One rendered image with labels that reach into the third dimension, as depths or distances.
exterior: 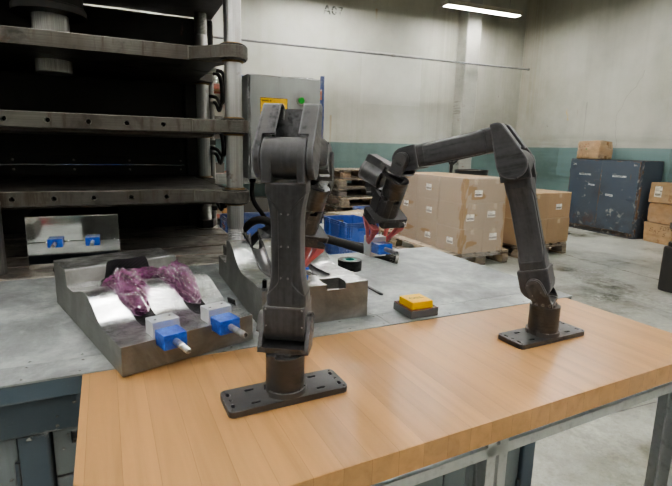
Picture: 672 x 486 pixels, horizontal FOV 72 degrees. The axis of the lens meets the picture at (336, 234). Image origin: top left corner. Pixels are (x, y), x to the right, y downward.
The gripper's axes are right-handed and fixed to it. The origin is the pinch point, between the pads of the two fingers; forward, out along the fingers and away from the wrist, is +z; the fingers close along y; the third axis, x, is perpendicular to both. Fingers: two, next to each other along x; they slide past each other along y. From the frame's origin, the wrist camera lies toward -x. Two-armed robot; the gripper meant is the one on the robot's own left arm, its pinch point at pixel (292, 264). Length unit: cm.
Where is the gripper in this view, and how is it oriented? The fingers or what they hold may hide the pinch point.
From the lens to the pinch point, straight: 105.3
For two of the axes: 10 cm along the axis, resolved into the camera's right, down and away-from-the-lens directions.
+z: -3.0, 8.7, 4.0
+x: 3.3, 4.8, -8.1
